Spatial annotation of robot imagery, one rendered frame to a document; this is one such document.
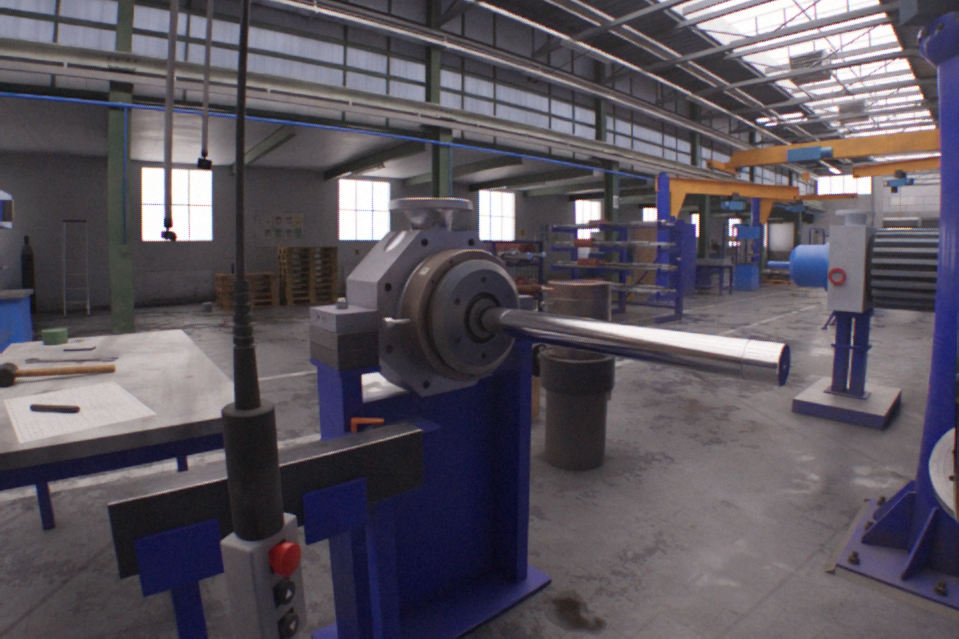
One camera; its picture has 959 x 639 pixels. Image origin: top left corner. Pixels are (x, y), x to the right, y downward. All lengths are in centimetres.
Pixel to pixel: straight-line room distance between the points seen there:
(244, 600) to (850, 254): 422
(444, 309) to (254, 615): 91
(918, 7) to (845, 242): 229
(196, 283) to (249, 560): 1230
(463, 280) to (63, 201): 1190
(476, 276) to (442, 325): 16
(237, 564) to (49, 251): 1240
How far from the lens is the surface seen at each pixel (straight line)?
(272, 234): 1315
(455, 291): 127
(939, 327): 240
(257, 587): 49
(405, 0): 987
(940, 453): 116
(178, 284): 1266
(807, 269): 453
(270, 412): 44
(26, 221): 1286
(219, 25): 846
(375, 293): 133
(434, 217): 146
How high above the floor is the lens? 128
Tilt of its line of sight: 4 degrees down
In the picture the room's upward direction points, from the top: straight up
